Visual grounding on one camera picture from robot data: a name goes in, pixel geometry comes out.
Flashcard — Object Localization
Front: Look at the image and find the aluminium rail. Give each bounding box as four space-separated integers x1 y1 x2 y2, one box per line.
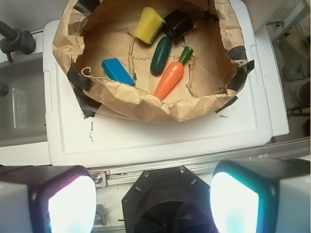
88 137 311 189

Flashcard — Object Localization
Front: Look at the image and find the black block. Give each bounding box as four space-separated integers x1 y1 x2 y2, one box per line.
162 9 194 40

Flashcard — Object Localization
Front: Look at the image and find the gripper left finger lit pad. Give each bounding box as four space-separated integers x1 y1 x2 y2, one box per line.
0 165 97 233

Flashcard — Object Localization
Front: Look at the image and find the dark green toy cucumber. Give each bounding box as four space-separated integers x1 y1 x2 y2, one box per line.
150 36 172 76

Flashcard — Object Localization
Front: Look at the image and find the dark grey clamp knob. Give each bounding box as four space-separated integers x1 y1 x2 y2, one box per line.
0 21 36 63

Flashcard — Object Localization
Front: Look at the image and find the black octagonal mount plate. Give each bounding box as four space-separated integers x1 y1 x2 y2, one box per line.
121 166 218 233

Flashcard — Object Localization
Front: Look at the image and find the orange toy carrot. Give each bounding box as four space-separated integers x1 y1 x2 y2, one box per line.
154 47 193 100

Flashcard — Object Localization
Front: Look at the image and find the yellow sponge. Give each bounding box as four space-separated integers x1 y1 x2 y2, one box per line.
134 7 165 44

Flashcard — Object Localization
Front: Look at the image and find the white plastic bin lid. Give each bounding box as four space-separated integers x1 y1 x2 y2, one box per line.
43 0 272 167

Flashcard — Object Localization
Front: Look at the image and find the blue block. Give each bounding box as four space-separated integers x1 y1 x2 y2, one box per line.
102 58 135 86

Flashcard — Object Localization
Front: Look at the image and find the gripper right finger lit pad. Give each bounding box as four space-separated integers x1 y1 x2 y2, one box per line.
209 159 311 233

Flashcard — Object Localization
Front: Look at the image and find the brown paper bag tray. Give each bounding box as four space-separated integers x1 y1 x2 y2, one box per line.
52 0 254 123

